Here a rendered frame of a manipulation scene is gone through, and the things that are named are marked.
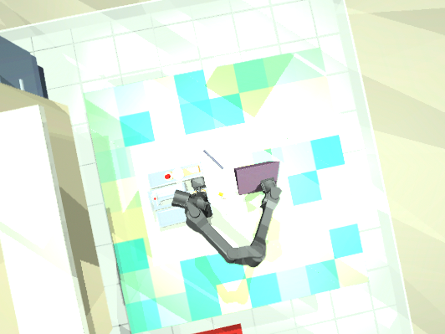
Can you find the yellow block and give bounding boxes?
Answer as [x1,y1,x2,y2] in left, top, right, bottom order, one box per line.
[183,165,201,177]

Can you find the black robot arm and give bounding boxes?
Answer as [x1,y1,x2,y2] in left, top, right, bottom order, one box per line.
[171,177,283,268]

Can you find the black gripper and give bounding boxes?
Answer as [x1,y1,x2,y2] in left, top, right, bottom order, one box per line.
[191,177,212,218]

